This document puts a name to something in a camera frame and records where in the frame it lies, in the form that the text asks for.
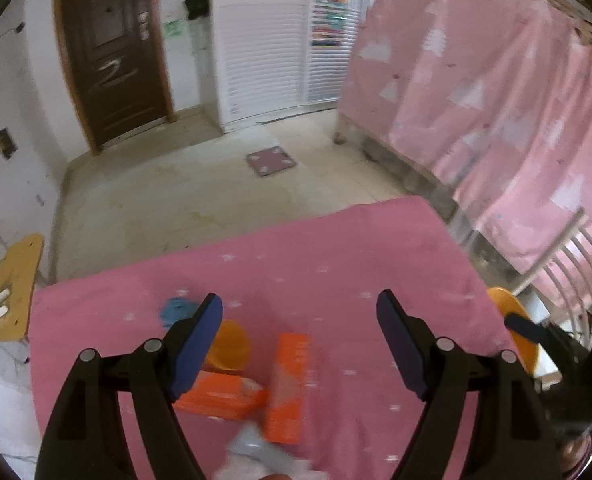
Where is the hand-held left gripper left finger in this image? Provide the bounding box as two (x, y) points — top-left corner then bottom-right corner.
(35, 292), (224, 480)

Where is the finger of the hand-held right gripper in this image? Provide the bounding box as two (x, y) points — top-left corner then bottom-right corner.
(505, 312), (553, 347)

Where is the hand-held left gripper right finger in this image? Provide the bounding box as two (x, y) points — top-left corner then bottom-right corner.
(377, 289), (562, 480)

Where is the orange cardboard box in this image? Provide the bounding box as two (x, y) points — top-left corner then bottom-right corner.
(263, 332), (311, 445)
(173, 372), (269, 421)

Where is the grey and white packet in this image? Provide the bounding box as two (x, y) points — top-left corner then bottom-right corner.
(211, 422), (327, 480)

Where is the orange plastic cup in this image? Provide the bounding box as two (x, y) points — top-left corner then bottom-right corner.
(205, 319), (252, 371)

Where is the blue crumpled item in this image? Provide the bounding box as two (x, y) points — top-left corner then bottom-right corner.
(160, 297), (199, 331)

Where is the white drying rack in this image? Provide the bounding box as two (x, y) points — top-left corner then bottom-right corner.
(513, 207), (592, 351)

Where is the pink star print tablecloth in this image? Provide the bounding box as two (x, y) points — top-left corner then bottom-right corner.
(28, 196), (522, 480)

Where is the wooden stool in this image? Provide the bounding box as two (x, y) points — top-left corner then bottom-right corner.
(0, 233), (44, 343)

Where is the purple bathroom scale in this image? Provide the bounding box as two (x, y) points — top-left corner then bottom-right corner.
(246, 146), (297, 178)

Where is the pink tree print curtain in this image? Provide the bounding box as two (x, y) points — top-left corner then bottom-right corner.
(338, 0), (592, 311)

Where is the white louvred wardrobe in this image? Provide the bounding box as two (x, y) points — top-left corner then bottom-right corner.
(211, 0), (384, 133)

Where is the brown wooden door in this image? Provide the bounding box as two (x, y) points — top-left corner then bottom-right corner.
(53, 0), (172, 156)

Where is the colourful wall poster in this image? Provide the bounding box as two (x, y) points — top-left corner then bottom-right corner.
(310, 0), (349, 50)

